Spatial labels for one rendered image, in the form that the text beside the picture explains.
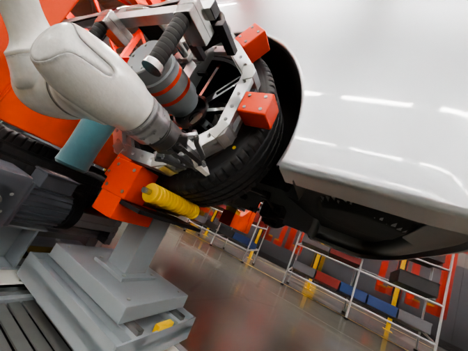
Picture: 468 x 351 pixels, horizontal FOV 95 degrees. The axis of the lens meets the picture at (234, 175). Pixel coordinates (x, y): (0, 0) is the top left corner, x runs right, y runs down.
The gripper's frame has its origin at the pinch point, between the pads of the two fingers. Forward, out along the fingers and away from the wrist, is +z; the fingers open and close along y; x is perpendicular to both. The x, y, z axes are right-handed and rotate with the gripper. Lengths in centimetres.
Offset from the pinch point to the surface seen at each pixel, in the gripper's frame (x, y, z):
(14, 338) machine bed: -27, -55, -9
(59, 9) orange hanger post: 67, -24, -29
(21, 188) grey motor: 11, -50, -16
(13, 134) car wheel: 48, -69, -13
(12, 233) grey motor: 9, -75, -4
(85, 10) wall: 1384, -468, 292
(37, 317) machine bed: -22, -60, -2
